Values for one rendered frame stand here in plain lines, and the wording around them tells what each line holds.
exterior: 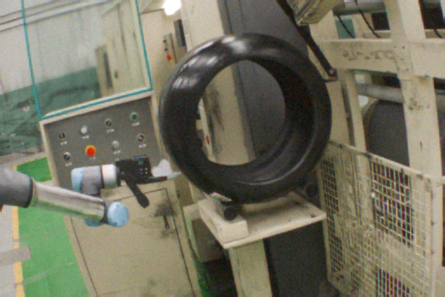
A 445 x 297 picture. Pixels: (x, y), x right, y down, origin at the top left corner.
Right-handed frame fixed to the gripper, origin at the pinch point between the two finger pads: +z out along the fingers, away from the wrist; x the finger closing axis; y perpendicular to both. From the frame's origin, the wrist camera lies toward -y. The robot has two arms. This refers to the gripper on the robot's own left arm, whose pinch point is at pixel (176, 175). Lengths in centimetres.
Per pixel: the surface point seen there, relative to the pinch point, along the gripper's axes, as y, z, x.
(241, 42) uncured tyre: 41.0, 21.2, -10.3
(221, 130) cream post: 8.8, 21.6, 26.4
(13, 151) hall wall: -113, -225, 857
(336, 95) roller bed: 19, 67, 19
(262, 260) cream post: -47, 35, 27
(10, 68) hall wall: 59, -218, 869
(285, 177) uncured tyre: -2.1, 32.5, -11.6
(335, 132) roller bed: 5, 66, 19
